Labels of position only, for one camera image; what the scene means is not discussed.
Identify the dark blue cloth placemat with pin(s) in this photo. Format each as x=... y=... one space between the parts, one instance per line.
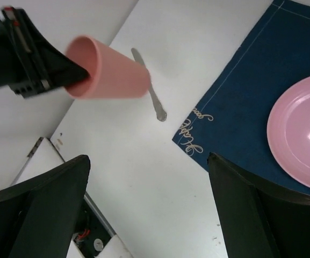
x=231 y=117

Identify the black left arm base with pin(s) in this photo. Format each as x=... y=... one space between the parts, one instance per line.
x=90 y=237

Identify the pink plastic cup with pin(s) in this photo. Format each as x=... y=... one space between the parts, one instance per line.
x=111 y=74

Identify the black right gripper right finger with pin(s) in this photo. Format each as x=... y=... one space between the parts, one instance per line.
x=258 y=218

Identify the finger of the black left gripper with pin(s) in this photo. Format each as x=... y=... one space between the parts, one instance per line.
x=55 y=69

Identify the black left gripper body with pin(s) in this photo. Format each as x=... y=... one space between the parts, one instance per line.
x=21 y=66

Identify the pink plastic plate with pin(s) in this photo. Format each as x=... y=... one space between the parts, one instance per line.
x=288 y=131

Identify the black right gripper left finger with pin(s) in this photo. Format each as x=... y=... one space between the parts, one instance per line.
x=38 y=216

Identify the aluminium rail front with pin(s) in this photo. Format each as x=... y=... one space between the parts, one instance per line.
x=99 y=215

